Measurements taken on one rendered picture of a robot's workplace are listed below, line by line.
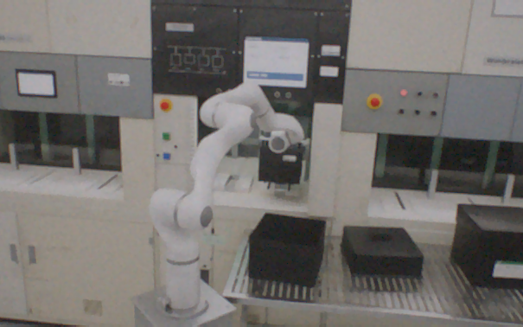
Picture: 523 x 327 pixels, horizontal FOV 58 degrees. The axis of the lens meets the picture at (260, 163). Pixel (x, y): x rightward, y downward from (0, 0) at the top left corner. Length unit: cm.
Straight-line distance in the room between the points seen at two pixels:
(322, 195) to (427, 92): 65
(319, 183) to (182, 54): 86
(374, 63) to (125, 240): 152
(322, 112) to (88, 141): 148
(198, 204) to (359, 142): 94
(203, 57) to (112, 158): 103
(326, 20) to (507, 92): 84
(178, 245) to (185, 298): 20
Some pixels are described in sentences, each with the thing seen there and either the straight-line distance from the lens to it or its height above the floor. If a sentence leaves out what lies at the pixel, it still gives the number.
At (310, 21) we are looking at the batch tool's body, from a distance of 213.
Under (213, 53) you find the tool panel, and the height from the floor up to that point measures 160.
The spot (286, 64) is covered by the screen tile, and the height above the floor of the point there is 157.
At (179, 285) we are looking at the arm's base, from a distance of 168.
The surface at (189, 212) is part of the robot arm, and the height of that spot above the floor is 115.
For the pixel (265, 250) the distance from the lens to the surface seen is 186.
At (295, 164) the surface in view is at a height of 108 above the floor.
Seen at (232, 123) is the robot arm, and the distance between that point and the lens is 165.
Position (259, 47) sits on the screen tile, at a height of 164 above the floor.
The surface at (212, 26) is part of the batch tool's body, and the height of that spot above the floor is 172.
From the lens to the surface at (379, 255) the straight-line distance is 199.
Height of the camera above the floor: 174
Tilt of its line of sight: 17 degrees down
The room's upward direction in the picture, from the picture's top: 2 degrees clockwise
